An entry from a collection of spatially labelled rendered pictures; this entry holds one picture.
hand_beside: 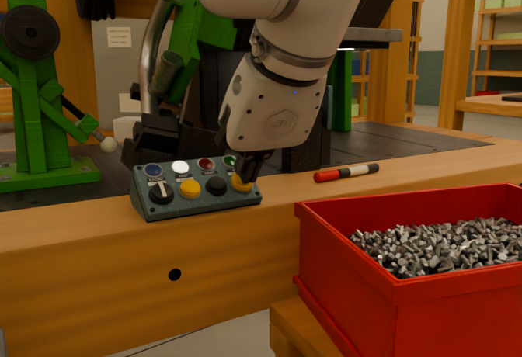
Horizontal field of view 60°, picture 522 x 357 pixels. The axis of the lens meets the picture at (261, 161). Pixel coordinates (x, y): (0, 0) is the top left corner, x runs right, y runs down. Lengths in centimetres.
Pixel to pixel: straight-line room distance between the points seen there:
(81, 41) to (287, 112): 70
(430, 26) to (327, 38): 1113
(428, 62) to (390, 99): 999
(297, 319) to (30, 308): 28
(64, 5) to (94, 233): 67
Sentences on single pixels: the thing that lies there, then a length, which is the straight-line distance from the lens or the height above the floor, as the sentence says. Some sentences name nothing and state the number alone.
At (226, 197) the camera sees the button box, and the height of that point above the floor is 92.
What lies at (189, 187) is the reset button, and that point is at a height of 93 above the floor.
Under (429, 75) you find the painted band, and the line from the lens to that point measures 1148.
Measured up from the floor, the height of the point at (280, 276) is 80.
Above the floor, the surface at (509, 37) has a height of 146.
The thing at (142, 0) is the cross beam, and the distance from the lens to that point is 123.
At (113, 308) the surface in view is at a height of 81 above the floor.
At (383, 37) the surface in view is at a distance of 74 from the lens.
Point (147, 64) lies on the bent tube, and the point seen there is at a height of 108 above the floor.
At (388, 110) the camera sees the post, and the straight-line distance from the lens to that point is 152.
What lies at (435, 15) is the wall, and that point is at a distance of 1150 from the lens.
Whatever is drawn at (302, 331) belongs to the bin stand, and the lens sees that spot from 52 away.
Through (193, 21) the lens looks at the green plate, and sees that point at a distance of 77.
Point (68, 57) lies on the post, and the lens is 110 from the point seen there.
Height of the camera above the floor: 109
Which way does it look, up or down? 13 degrees down
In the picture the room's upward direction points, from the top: straight up
